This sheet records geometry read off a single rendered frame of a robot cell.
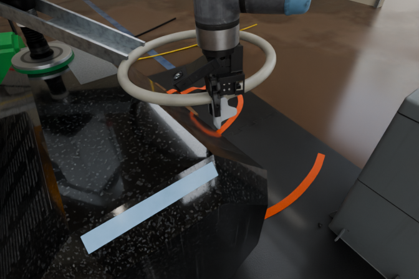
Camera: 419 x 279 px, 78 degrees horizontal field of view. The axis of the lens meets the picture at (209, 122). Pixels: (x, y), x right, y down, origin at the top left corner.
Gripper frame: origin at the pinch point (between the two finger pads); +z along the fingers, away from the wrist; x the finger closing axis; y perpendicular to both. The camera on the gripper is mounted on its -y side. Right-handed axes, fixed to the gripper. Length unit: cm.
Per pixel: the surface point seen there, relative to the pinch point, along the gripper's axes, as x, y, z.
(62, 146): 3.8, -39.8, 2.7
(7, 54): 155, -120, 30
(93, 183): -10.3, -30.4, 3.7
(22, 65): 48, -61, -3
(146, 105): 17.0, -17.8, 3.4
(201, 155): -7.2, -5.1, 5.0
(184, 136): 0.4, -8.1, 4.5
